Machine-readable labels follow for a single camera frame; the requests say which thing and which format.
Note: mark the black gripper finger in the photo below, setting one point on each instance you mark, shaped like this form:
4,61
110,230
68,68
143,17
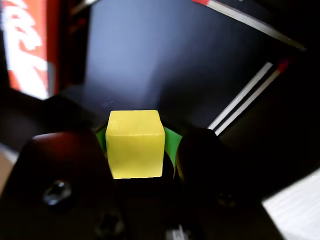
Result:
62,162
205,162

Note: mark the yellow cube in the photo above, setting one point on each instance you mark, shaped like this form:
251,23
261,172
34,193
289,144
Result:
135,145

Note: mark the black open box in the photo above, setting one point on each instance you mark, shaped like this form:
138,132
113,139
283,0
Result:
150,50

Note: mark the silver stick with red tip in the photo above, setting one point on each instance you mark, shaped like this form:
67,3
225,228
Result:
240,96

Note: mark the orange carton with white print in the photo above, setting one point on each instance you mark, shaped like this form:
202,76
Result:
27,62

